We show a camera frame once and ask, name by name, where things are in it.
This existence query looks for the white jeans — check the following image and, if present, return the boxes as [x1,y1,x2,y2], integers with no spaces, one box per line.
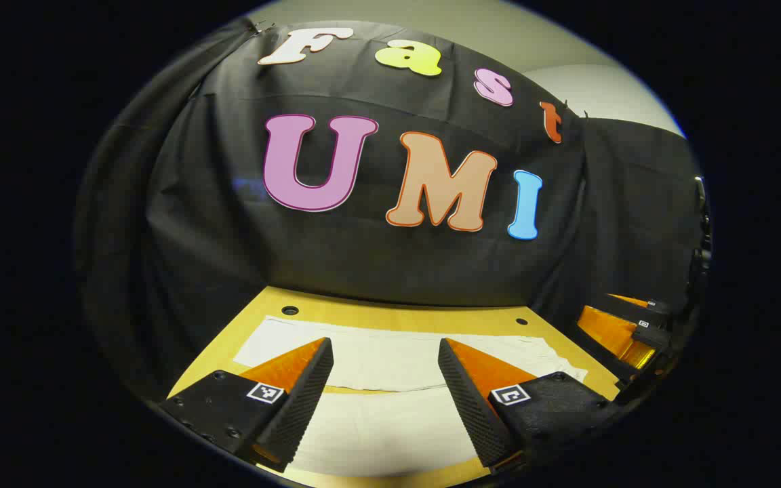
[233,315,588,477]

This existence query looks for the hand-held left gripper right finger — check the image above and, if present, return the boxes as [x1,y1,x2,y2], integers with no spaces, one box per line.
[438,338,618,475]

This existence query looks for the black backdrop cloth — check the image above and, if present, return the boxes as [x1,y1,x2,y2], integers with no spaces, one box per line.
[73,19,711,401]

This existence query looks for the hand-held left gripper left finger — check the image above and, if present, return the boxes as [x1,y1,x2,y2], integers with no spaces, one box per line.
[159,337,334,473]

